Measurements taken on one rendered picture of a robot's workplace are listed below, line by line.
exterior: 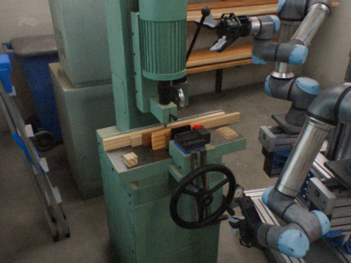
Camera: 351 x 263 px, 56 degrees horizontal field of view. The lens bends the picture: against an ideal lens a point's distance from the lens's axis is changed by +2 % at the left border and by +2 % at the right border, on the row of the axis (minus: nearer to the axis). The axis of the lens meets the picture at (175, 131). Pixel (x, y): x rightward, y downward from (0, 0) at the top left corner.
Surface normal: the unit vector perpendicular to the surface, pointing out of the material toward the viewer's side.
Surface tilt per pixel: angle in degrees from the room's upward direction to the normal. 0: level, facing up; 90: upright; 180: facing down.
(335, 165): 0
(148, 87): 90
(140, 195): 90
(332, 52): 90
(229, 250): 0
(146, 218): 90
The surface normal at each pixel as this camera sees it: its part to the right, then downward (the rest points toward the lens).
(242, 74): 0.45, 0.42
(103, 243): 0.00, -0.88
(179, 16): 0.72, 0.33
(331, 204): 0.20, 0.47
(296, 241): 0.39, -0.08
